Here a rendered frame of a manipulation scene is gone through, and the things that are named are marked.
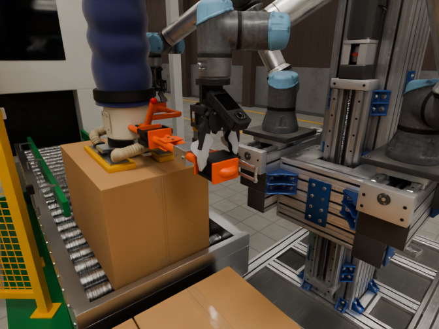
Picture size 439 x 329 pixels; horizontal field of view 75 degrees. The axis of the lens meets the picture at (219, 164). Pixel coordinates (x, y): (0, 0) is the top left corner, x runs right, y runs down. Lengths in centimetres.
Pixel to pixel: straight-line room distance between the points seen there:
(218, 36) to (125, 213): 63
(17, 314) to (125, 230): 118
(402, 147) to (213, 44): 62
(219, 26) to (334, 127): 69
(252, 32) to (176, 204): 67
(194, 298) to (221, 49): 81
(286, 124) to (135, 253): 74
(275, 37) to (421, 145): 54
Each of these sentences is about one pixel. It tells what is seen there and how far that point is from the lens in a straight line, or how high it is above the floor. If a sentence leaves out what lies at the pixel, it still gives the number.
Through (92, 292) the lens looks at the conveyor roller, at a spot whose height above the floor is 55.
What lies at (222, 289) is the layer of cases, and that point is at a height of 54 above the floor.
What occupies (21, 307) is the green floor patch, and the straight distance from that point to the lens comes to 212.
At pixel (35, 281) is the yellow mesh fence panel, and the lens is 188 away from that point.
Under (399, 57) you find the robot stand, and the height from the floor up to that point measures 132.
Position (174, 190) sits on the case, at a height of 88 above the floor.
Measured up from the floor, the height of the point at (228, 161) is 110.
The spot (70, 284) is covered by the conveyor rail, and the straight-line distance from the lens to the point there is 118.
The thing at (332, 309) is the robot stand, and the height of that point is 22.
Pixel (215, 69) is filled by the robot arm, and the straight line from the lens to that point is 63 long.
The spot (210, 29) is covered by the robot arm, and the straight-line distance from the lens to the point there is 64.
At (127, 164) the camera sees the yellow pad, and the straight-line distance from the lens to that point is 107.
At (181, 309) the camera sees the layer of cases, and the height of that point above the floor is 54.
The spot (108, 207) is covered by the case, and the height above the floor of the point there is 89.
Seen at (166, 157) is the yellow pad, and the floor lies 96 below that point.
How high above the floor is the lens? 132
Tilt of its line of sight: 20 degrees down
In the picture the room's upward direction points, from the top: straight up
